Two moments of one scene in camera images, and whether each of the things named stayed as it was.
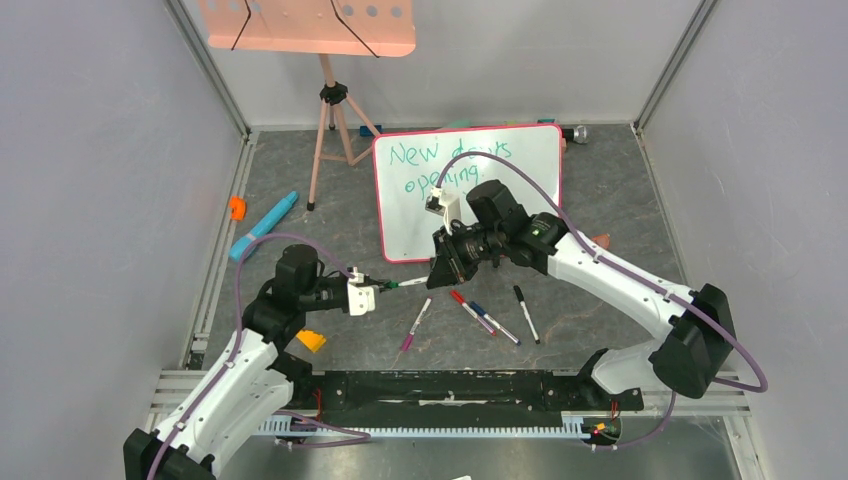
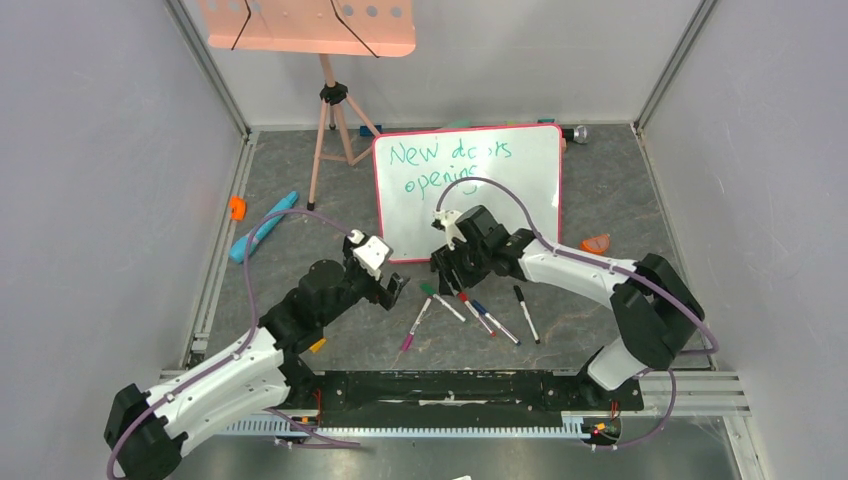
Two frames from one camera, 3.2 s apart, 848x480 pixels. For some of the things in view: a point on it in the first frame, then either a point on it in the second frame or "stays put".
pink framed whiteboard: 408,166 stays put
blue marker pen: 493,321 stays put
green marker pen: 421,279 -> 432,291
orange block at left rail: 239,207 stays put
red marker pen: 459,298 stays put
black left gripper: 340,274 -> 378,294
